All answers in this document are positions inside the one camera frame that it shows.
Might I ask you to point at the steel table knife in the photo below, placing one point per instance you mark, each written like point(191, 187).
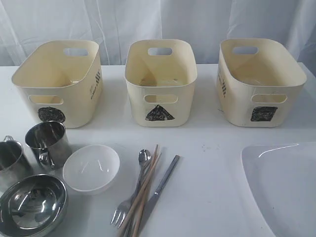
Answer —
point(154, 198)

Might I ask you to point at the white plastic bowl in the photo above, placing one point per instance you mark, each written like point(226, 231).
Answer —
point(91, 169)

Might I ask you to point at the wooden chopstick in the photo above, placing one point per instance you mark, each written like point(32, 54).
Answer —
point(144, 197)
point(138, 197)

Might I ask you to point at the stainless steel bowl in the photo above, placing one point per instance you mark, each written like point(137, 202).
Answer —
point(33, 207)

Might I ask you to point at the small steel spoon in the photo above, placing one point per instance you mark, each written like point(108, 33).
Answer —
point(144, 159)

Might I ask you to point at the cream bin with triangle mark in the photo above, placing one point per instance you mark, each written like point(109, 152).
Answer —
point(160, 77)

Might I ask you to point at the steel fork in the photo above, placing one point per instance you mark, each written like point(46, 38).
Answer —
point(122, 211)

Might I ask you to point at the cream bin with circle mark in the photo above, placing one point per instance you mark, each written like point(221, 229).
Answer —
point(62, 81)

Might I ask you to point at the cream bin with square mark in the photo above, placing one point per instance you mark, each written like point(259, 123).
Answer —
point(258, 82)

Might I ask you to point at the large white plate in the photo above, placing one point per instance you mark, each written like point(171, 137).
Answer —
point(282, 180)

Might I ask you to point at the white curtain backdrop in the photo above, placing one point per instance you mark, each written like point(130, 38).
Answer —
point(116, 24)

